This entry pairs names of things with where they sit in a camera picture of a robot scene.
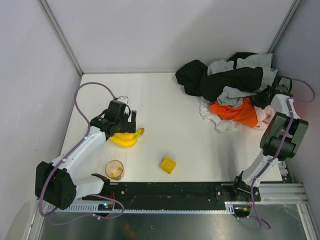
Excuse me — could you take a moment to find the white cloth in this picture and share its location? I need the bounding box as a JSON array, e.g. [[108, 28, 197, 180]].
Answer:
[[199, 97, 275, 133]]

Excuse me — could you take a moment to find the orange cloth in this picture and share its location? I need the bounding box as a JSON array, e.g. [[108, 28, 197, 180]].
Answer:
[[209, 97, 258, 128]]

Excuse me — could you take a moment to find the grey hooded sweatshirt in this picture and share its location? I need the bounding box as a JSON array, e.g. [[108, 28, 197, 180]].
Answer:
[[207, 52, 278, 108]]

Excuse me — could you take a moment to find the black cloth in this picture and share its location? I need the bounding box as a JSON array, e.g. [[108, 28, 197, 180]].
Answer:
[[175, 52, 263, 102]]

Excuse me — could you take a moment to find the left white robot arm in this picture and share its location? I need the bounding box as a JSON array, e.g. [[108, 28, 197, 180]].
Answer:
[[35, 96, 137, 210]]

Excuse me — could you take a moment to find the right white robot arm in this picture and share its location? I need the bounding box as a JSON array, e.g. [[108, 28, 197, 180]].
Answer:
[[231, 91, 309, 201]]

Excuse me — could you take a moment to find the yellow banana bunch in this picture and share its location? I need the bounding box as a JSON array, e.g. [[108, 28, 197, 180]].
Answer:
[[109, 128, 145, 148]]

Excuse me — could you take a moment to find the orange transparent cup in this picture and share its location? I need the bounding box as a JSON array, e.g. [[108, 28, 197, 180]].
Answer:
[[104, 160, 125, 181]]

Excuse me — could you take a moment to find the yellow toy block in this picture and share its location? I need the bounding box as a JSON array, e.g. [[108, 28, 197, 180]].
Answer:
[[160, 157, 177, 175]]

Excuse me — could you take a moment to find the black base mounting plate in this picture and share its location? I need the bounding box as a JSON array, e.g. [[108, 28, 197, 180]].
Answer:
[[99, 182, 261, 211]]

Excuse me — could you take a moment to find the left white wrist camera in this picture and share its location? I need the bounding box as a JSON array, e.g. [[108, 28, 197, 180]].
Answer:
[[116, 96, 129, 104]]

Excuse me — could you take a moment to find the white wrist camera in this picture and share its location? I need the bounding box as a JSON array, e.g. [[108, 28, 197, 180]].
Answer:
[[116, 96, 129, 104], [273, 76, 293, 94]]

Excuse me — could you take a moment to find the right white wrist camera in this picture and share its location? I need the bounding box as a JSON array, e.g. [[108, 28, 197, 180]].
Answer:
[[273, 76, 293, 94]]

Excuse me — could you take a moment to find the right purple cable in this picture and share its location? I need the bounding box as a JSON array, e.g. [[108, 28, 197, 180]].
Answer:
[[248, 78, 315, 230]]

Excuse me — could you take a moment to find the purple cable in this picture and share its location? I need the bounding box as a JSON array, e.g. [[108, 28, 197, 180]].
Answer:
[[39, 82, 125, 226], [248, 78, 315, 230]]

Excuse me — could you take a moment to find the white cable duct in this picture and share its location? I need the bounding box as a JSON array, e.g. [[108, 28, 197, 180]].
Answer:
[[54, 201, 248, 215]]

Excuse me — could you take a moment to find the aluminium frame rail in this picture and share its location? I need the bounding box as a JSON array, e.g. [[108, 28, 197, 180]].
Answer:
[[32, 183, 320, 240]]

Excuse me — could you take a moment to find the right corner aluminium post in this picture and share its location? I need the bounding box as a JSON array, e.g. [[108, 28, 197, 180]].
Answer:
[[267, 0, 305, 54]]

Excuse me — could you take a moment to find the corner aluminium post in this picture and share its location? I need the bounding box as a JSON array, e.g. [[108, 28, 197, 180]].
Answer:
[[267, 0, 305, 54], [37, 0, 84, 77]]

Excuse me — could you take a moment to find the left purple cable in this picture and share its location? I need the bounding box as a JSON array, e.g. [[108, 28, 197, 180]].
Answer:
[[39, 82, 125, 226]]

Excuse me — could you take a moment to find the left corner aluminium post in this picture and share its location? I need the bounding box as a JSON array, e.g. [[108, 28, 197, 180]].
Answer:
[[37, 0, 84, 77]]

